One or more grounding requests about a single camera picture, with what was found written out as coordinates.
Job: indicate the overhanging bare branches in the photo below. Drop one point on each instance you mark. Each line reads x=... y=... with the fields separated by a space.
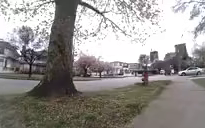
x=198 y=13

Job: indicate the low pale house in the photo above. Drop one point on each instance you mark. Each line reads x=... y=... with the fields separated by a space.
x=118 y=67

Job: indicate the low brown house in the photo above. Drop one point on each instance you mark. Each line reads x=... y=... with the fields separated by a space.
x=40 y=66

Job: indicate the grey asphalt road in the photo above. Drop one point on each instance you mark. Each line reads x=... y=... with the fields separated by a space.
x=10 y=85

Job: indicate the grass strip with fallen petals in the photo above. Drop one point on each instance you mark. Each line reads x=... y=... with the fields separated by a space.
x=90 y=110

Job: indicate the dark bare tree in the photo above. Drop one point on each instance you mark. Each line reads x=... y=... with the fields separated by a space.
x=30 y=58

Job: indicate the dark tall buildings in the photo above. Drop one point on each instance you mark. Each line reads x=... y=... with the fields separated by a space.
x=180 y=55

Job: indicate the silver car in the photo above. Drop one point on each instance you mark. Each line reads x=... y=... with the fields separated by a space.
x=190 y=71

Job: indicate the pink blossoming tree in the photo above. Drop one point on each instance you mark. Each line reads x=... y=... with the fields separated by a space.
x=100 y=67
x=85 y=63

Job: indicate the huge thick-trunked tree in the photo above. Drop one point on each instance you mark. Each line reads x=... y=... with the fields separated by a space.
x=60 y=53

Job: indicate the pale house with dark roof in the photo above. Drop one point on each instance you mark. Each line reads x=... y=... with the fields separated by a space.
x=3 y=56

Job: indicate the grey concrete pavement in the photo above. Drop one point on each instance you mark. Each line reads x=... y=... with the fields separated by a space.
x=183 y=106

